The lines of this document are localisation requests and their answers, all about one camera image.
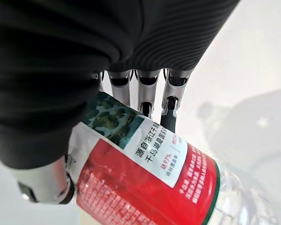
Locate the clear bottle with red label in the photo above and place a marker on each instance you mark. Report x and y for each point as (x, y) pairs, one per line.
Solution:
(142, 182)

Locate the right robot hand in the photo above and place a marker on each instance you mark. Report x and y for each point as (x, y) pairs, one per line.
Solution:
(61, 58)

